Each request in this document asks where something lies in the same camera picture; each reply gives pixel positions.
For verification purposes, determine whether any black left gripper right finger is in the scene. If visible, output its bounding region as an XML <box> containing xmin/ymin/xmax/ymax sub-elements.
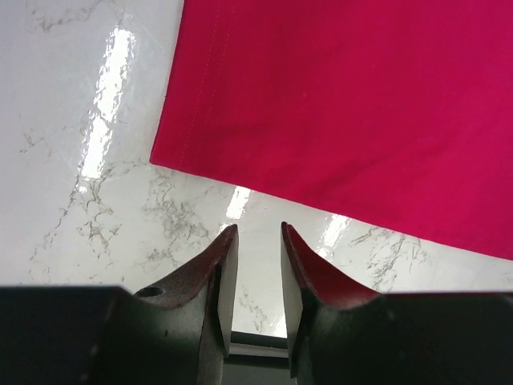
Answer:
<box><xmin>281</xmin><ymin>222</ymin><xmax>378</xmax><ymax>384</ymax></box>

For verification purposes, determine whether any magenta t shirt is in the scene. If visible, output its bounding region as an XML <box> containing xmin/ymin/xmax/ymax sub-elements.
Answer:
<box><xmin>150</xmin><ymin>1</ymin><xmax>512</xmax><ymax>259</ymax></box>

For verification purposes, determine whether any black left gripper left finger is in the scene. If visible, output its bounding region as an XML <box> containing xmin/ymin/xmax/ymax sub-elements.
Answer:
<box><xmin>135</xmin><ymin>225</ymin><xmax>239</xmax><ymax>384</ymax></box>

